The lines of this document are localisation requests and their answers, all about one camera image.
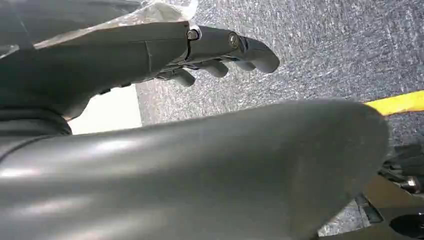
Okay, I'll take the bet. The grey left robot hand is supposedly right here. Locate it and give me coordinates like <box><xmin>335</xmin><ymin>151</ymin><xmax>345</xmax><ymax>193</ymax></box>
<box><xmin>0</xmin><ymin>20</ymin><xmax>391</xmax><ymax>240</ymax></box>

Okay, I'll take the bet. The white panel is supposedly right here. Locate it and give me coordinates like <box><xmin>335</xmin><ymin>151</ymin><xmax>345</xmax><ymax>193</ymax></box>
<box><xmin>67</xmin><ymin>84</ymin><xmax>143</xmax><ymax>136</ymax></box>

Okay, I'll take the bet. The clear plastic wrap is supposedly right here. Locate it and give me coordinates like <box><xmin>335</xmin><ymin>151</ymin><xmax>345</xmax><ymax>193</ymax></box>
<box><xmin>0</xmin><ymin>0</ymin><xmax>200</xmax><ymax>58</ymax></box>

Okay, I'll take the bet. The black robot foot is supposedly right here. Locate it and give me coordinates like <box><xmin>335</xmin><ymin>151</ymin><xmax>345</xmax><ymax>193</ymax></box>
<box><xmin>318</xmin><ymin>140</ymin><xmax>424</xmax><ymax>240</ymax></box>

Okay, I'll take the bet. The yellow strip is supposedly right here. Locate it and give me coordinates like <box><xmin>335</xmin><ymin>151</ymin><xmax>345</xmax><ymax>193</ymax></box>
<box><xmin>363</xmin><ymin>90</ymin><xmax>424</xmax><ymax>117</ymax></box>

